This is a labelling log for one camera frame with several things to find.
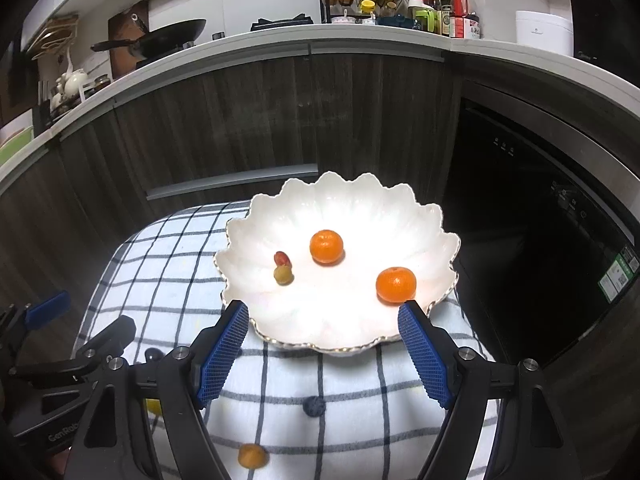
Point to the brown longan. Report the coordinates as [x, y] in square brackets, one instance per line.
[252, 456]
[283, 276]

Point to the pink bowl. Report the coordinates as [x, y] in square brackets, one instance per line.
[342, 19]

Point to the dark blue dish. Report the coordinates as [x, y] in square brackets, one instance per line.
[397, 23]

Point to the yellow lid jar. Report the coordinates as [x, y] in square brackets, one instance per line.
[368, 8]

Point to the black wok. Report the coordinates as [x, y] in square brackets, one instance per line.
[170, 35]

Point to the white scalloped bowl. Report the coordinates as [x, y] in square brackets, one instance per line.
[350, 315]

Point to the yellow green plum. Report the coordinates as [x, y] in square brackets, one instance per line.
[152, 406]

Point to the green jar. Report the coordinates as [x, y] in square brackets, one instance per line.
[425, 19]

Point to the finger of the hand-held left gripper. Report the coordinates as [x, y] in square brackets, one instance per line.
[47, 308]
[107, 337]

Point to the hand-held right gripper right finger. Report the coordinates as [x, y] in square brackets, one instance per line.
[425, 355]

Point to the glass jar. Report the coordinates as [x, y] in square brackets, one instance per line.
[102, 83]

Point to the white rice cooker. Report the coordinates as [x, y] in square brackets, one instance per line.
[542, 32]

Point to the black stove pot support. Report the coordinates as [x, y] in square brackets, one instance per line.
[282, 22]

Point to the red cap oil bottle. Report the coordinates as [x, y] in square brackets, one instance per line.
[461, 7]

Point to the green bowl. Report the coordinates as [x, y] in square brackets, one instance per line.
[15, 149]

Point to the dark wood base cabinet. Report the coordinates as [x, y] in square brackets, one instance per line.
[225, 125]

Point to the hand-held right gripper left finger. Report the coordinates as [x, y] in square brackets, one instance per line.
[225, 355]

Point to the blueberry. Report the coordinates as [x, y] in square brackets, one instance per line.
[314, 406]
[151, 355]

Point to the wooden cutting board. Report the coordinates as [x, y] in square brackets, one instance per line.
[120, 25]

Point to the black built-in dishwasher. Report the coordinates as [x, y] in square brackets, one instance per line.
[525, 235]

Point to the orange mandarin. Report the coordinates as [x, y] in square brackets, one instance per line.
[326, 246]
[396, 285]

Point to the white teapot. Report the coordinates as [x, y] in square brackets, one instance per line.
[75, 81]

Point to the red cherry tomato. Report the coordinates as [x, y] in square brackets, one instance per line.
[281, 258]

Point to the white checked cloth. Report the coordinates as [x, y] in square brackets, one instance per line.
[350, 440]

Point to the black microwave oven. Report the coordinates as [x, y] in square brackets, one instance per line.
[590, 25]

